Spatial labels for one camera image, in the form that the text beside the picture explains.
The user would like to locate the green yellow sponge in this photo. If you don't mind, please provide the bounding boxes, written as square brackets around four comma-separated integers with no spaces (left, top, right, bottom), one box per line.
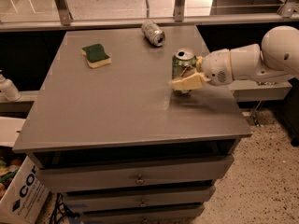
[81,43,112,68]

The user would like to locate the metal window rail frame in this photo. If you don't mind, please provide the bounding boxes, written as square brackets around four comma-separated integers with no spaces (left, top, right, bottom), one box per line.
[0,0,299,31]

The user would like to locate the grey drawer cabinet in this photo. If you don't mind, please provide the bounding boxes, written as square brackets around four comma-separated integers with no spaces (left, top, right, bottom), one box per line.
[12,25,253,224]

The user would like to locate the green soda can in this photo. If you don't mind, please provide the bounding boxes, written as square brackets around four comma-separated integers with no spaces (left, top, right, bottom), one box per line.
[172,48,196,93]

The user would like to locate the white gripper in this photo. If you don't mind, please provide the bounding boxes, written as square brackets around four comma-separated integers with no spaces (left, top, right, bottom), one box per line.
[169,49,233,91]

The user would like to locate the bottom grey drawer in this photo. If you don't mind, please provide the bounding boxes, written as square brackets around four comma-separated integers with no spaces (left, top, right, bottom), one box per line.
[81,204,204,224]

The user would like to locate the black cables on floor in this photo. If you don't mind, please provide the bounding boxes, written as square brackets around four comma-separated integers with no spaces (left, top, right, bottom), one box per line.
[48,192,82,224]

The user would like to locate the top grey drawer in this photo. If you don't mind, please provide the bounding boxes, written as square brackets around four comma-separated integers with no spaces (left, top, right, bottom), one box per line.
[37,155,234,193]

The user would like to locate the silver 7up can lying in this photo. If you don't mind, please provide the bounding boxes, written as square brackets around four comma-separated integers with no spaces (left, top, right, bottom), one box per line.
[141,20,165,47]

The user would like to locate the grey drawer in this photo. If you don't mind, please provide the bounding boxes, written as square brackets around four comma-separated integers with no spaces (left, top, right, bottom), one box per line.
[64,184,215,212]
[37,155,234,193]
[81,204,204,224]

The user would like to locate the middle grey drawer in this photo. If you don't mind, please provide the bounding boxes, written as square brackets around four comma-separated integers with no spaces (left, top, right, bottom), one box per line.
[64,184,215,212]

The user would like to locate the white plastic bottle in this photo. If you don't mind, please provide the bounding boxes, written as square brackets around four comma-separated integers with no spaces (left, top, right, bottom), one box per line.
[0,73,21,101]

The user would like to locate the white cardboard box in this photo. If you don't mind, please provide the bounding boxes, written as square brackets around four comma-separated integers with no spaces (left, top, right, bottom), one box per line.
[0,157,49,224]

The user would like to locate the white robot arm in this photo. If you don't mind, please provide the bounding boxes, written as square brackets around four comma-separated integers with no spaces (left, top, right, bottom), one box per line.
[170,26,299,92]

